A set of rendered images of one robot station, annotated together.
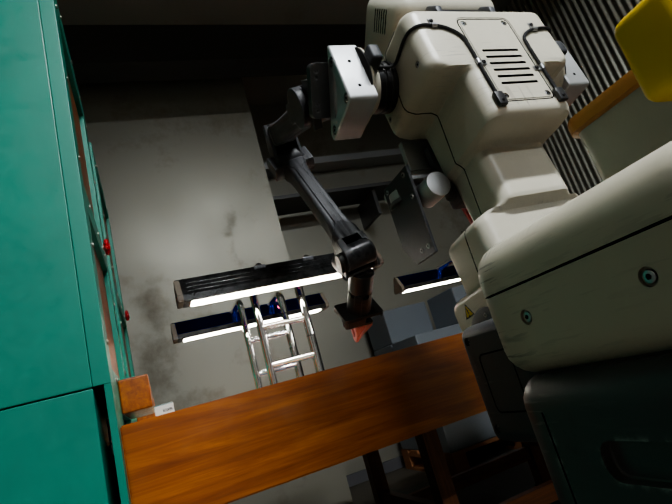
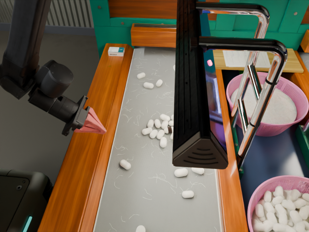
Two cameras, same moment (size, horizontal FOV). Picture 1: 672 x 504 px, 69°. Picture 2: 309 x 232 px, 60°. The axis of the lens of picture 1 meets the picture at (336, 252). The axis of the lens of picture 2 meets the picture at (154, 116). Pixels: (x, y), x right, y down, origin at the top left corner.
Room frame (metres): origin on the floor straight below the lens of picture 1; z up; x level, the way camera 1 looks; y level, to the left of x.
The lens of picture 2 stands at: (1.55, -0.34, 1.38)
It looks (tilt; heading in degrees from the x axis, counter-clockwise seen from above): 46 degrees down; 118
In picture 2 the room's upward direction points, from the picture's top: straight up
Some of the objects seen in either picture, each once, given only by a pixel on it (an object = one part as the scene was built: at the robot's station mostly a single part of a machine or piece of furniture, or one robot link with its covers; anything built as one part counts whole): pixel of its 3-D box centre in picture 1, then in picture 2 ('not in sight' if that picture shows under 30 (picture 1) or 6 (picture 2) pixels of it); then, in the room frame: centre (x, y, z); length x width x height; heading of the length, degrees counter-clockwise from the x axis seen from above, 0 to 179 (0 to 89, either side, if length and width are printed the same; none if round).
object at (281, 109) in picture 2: not in sight; (261, 108); (1.57, 0.43, 0.71); 0.22 x 0.22 x 0.06
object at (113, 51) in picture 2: (164, 409); (116, 51); (0.98, 0.41, 0.78); 0.06 x 0.04 x 0.02; 24
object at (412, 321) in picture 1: (471, 367); not in sight; (3.87, -0.75, 0.58); 1.18 x 0.78 x 1.16; 112
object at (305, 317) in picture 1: (294, 336); (218, 100); (1.46, 0.19, 0.90); 0.20 x 0.19 x 0.45; 114
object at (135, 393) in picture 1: (138, 398); (169, 35); (1.15, 0.54, 0.83); 0.30 x 0.06 x 0.07; 24
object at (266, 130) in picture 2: not in sight; (262, 105); (1.57, 0.43, 0.72); 0.27 x 0.27 x 0.10
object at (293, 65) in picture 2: not in sight; (254, 58); (1.49, 0.63, 0.77); 0.33 x 0.15 x 0.01; 24
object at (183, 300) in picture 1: (284, 273); (195, 37); (1.38, 0.16, 1.08); 0.62 x 0.08 x 0.07; 114
